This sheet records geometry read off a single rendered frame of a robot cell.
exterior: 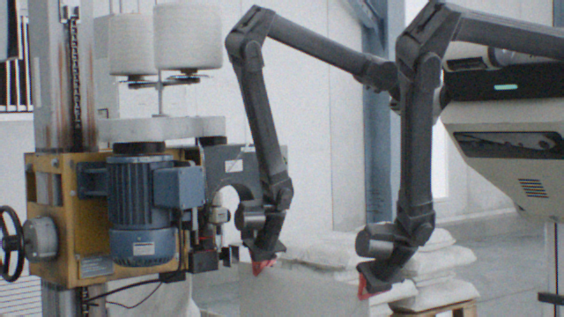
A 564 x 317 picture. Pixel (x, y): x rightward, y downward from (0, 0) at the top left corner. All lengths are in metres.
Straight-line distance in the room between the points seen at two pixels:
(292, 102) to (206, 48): 5.63
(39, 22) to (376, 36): 6.26
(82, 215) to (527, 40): 1.07
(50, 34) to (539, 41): 1.10
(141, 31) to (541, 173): 1.05
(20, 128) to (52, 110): 2.83
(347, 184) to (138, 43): 5.98
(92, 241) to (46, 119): 0.31
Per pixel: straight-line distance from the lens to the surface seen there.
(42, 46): 2.06
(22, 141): 4.87
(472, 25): 1.53
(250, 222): 2.01
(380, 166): 8.14
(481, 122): 2.00
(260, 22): 1.87
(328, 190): 7.84
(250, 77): 1.90
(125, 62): 2.16
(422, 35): 1.49
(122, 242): 1.88
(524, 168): 2.04
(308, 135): 7.67
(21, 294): 4.94
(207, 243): 2.18
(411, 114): 1.55
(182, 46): 1.93
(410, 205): 1.66
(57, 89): 2.04
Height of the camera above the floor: 1.41
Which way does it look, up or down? 3 degrees down
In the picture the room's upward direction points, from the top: 2 degrees counter-clockwise
